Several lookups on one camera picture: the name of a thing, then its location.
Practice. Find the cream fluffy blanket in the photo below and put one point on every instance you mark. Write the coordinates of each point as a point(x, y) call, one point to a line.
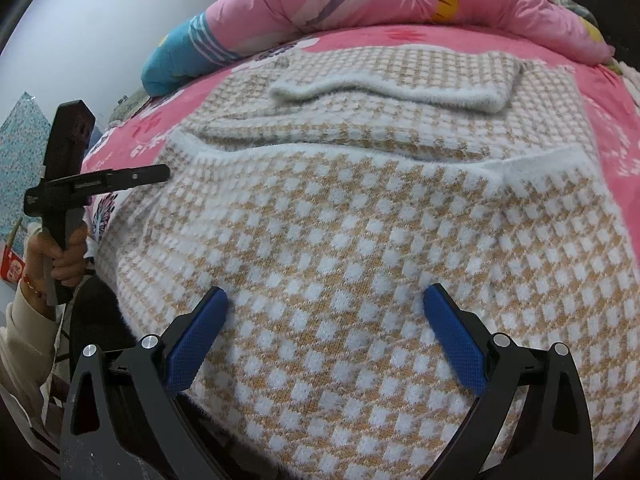
point(631, 80)

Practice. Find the beige white checkered knit sweater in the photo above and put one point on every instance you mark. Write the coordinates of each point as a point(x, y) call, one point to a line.
point(324, 191)

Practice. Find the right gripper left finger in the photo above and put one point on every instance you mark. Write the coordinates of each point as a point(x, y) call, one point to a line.
point(122, 420)

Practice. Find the black tufted headboard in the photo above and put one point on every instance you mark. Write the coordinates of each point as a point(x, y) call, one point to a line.
point(618, 22)

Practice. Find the teal patterned panel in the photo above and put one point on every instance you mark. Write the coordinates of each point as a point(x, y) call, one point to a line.
point(24, 137)

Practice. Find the cream sleeved left forearm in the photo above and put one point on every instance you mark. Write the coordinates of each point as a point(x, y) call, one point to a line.
point(27, 354)

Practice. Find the red packet on floor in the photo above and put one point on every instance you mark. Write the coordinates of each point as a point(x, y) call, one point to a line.
point(12, 265)

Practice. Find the red floral bed sheet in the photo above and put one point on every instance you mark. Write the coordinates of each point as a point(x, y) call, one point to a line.
point(610, 107)

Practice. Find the pink floral quilt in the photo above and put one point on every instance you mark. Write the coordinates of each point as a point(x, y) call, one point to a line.
point(232, 29)

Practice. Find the person's left hand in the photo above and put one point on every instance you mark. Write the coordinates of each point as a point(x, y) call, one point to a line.
point(45, 260)

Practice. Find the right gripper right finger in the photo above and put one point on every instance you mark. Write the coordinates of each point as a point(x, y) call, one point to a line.
point(529, 418)

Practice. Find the blue pillow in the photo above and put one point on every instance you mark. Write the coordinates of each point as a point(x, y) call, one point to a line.
point(189, 51)

